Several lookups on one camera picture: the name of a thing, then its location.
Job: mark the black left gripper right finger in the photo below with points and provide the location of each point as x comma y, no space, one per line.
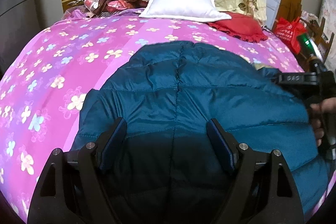
263,189

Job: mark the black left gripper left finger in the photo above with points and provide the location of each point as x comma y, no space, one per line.
70,188

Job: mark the blue quilted down jacket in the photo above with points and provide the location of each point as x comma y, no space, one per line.
166,170

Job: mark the person's right hand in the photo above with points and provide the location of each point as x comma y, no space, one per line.
317,110

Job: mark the wooden chair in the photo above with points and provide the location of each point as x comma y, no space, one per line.
316,30

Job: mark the red shopping bag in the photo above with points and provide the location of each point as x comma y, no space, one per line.
288,32

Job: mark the floral white mattress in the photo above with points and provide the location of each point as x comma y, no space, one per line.
328,12

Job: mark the red fringed cushion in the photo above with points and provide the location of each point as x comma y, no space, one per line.
240,26

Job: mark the pink floral bed sheet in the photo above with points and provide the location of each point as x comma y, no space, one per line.
43,91

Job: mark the white pillow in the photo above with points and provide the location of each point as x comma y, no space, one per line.
203,11

